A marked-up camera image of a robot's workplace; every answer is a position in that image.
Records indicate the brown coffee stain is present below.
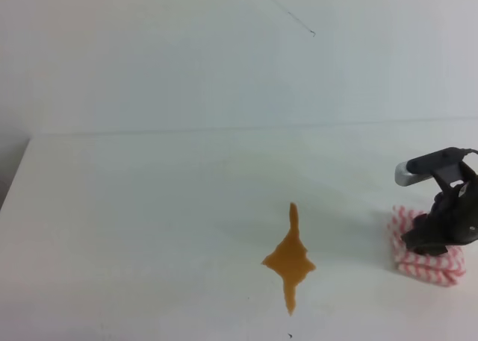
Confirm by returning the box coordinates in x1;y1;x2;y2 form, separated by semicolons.
261;202;316;316

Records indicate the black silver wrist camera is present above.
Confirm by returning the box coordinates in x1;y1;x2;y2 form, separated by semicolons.
394;147;477;193

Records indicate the pink white striped rag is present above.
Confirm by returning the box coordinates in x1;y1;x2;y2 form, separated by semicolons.
387;205;466;287

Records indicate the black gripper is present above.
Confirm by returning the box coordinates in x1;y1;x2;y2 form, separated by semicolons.
401;181;477;255

